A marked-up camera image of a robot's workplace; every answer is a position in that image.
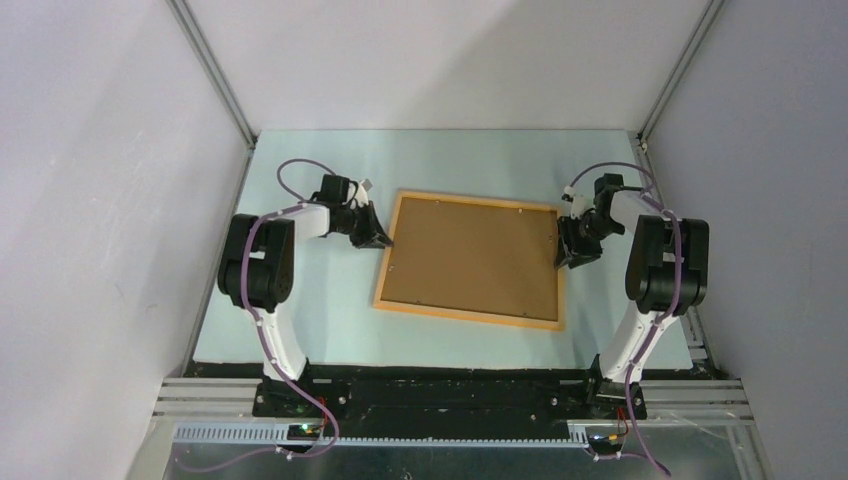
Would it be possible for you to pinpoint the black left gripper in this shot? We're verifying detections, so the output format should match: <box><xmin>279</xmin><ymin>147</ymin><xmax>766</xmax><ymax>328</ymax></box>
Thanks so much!
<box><xmin>335</xmin><ymin>201</ymin><xmax>392</xmax><ymax>250</ymax></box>

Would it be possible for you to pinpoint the aluminium front rail frame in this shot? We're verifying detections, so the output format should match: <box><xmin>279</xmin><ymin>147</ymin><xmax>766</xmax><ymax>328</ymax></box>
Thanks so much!
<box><xmin>129</xmin><ymin>364</ymin><xmax>773</xmax><ymax>479</ymax></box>

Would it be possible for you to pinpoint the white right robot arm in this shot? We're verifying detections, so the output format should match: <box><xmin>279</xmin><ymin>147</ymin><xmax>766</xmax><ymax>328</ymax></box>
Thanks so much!
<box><xmin>554</xmin><ymin>174</ymin><xmax>710</xmax><ymax>418</ymax></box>

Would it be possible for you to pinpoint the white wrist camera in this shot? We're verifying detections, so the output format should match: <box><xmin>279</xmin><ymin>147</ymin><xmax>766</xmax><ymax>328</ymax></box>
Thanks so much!
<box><xmin>348</xmin><ymin>179</ymin><xmax>372</xmax><ymax>209</ymax></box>
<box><xmin>562</xmin><ymin>185</ymin><xmax>592</xmax><ymax>220</ymax></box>

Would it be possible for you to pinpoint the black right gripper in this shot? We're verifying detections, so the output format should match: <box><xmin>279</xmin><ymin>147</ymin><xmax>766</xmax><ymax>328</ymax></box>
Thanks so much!
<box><xmin>554</xmin><ymin>214</ymin><xmax>623</xmax><ymax>269</ymax></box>

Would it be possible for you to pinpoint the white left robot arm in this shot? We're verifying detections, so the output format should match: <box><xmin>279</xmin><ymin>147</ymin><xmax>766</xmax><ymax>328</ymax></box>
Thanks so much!
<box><xmin>217</xmin><ymin>174</ymin><xmax>393</xmax><ymax>417</ymax></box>

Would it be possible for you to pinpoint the grey slotted cable duct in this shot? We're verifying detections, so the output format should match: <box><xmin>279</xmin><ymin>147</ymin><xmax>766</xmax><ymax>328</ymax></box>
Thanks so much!
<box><xmin>173</xmin><ymin>423</ymin><xmax>591</xmax><ymax>448</ymax></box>

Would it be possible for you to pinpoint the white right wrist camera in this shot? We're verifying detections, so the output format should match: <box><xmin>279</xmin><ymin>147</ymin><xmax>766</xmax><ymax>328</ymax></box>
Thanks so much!
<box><xmin>562</xmin><ymin>185</ymin><xmax>592</xmax><ymax>220</ymax></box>

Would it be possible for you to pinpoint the brown cardboard backing board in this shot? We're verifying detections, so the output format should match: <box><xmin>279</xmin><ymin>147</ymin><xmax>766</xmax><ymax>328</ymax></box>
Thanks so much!
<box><xmin>380</xmin><ymin>197</ymin><xmax>560</xmax><ymax>323</ymax></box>

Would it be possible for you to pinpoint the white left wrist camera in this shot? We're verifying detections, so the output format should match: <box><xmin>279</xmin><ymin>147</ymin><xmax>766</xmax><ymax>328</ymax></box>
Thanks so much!
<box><xmin>348</xmin><ymin>179</ymin><xmax>372</xmax><ymax>209</ymax></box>

